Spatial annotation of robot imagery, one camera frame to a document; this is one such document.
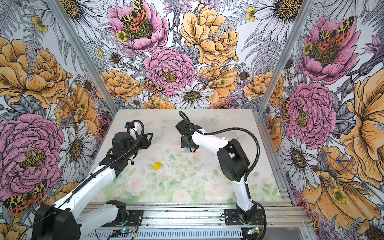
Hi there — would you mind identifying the yellow wood block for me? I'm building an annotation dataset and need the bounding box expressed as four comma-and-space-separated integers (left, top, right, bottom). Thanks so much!
153, 162, 163, 171

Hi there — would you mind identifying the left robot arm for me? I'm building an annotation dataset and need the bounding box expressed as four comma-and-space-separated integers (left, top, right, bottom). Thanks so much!
32, 130, 153, 240

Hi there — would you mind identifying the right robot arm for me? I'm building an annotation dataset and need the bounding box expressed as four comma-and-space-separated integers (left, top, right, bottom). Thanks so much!
176, 120, 260, 224

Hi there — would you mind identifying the vented metal grille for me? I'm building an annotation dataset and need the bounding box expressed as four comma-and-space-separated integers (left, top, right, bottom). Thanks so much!
96, 228, 244, 240

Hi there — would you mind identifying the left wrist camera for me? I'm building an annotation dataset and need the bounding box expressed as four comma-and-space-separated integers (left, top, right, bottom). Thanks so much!
124, 121, 138, 133

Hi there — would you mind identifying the left corner aluminium post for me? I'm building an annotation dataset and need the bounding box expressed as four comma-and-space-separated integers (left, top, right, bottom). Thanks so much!
47, 1, 119, 115

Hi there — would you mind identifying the corner aluminium post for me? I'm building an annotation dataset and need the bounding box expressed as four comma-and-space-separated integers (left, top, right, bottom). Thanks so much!
47, 1, 119, 115
257, 0, 315, 115

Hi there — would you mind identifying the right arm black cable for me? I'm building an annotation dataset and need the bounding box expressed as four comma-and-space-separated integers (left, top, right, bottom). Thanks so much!
178, 110, 267, 240

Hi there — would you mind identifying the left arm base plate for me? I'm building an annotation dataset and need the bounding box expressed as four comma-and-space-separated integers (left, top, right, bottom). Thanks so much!
121, 210, 144, 227

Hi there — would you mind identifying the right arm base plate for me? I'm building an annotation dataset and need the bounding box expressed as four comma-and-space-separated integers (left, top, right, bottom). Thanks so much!
224, 209, 266, 226

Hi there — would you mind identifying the aluminium rail frame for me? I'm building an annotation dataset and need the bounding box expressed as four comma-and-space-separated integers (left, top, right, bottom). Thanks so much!
53, 200, 313, 230

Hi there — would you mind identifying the right corner aluminium post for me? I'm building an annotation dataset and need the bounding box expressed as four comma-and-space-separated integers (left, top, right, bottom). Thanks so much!
257, 0, 315, 115

